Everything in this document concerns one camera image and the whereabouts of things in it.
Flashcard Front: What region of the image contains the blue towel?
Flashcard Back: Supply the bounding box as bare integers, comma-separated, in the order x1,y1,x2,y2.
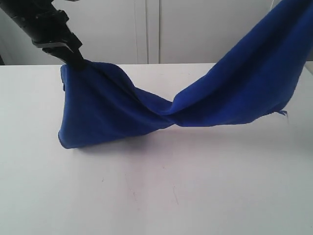
58,0,313,149

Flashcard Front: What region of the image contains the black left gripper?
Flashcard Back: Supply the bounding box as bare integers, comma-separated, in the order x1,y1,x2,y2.
0,0,86,70

